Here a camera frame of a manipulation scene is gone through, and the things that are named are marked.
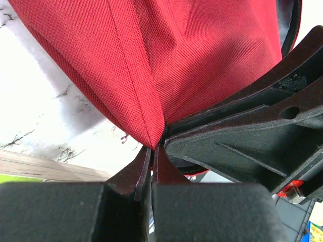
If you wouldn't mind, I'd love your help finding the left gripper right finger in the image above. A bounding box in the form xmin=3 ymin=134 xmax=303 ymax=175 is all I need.
xmin=152 ymin=146 xmax=287 ymax=241

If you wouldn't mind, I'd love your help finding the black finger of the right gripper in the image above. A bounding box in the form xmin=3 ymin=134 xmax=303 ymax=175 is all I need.
xmin=165 ymin=78 xmax=322 ymax=198
xmin=166 ymin=26 xmax=322 ymax=136

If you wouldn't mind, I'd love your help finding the green booklet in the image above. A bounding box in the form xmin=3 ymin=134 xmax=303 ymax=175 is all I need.
xmin=0 ymin=174 xmax=44 ymax=184

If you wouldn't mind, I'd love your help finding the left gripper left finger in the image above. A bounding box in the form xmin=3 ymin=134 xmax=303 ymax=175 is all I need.
xmin=1 ymin=148 xmax=151 ymax=241

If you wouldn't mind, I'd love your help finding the red backpack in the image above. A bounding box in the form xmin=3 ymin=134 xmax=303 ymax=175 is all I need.
xmin=7 ymin=0 xmax=303 ymax=177

